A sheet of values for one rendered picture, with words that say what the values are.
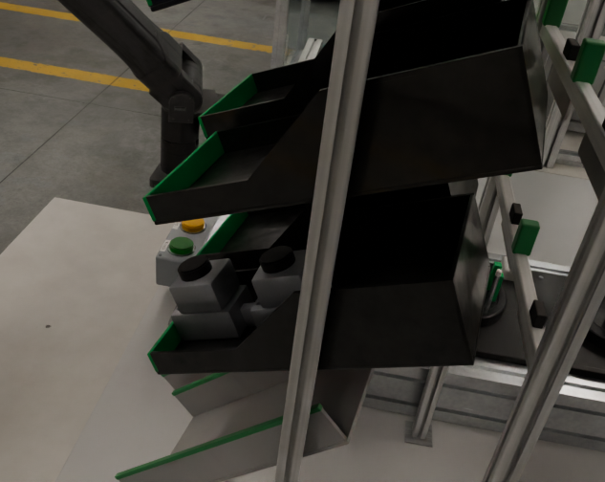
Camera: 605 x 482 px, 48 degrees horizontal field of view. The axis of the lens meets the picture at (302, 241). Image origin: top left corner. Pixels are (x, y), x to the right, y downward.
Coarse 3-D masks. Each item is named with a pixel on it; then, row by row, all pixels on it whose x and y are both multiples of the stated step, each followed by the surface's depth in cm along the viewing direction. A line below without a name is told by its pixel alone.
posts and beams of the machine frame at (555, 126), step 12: (588, 0) 158; (600, 0) 154; (588, 12) 156; (600, 12) 156; (588, 24) 157; (600, 24) 157; (576, 36) 162; (588, 36) 159; (552, 108) 172; (552, 120) 171; (564, 120) 171; (552, 132) 173; (564, 132) 172; (552, 144) 176; (552, 156) 176
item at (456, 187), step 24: (384, 192) 60; (408, 192) 60; (432, 192) 59; (456, 192) 61; (240, 216) 81; (264, 216) 81; (288, 216) 79; (216, 240) 75; (240, 240) 77; (264, 240) 75; (288, 240) 67; (240, 264) 70
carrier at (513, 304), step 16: (496, 272) 99; (496, 288) 105; (512, 288) 114; (496, 304) 106; (512, 304) 110; (496, 320) 106; (512, 320) 107; (480, 336) 103; (496, 336) 103; (512, 336) 104; (480, 352) 100; (496, 352) 100; (512, 352) 101
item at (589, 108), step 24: (552, 48) 59; (576, 96) 50; (600, 120) 45; (600, 144) 43; (504, 192) 69; (504, 216) 67; (528, 264) 59; (528, 288) 56; (528, 312) 53; (528, 336) 52
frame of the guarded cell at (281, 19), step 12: (276, 0) 169; (288, 0) 168; (276, 12) 170; (288, 12) 172; (276, 24) 172; (276, 36) 174; (276, 48) 175; (276, 60) 178; (564, 156) 180; (576, 156) 179
